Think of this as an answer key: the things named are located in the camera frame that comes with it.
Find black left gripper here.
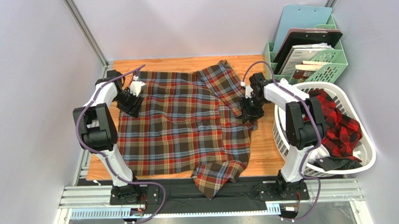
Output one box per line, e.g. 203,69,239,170
113,87,145,119

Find brown blue red plaid shirt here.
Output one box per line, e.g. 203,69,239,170
118,60,252,199

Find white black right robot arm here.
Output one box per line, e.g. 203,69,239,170
240,73,327,193

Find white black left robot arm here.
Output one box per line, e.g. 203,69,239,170
72,67,145,197

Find red white book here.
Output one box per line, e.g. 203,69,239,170
289,60,329,84

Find white manual booklet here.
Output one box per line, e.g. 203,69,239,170
277,43,333,75

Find white shirt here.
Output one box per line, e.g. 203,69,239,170
275,75,332,166

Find black clipboard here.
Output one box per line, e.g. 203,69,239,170
274,29,343,75

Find green plastic file organizer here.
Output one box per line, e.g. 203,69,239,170
264,15,348,83

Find pink clipboard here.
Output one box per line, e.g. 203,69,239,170
285,28,341,38

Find dark grey garment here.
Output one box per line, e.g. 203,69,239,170
313,156,362,171

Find red black checked shirt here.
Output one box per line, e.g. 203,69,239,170
309,89,363,163

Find light blue clipboard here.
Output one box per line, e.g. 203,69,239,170
272,4,333,52

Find white laundry basket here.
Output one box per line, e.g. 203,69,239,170
273,81,376,178

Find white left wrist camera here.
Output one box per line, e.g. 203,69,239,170
128,75,146,97

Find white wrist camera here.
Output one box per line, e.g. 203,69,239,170
128,75,146,97
240,81,253,98

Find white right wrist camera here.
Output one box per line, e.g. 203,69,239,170
240,81,253,98

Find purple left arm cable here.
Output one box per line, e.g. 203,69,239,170
72,63,168,224

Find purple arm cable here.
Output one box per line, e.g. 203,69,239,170
72,63,168,224
240,58,324,224

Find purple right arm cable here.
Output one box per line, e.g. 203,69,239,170
240,58,324,224

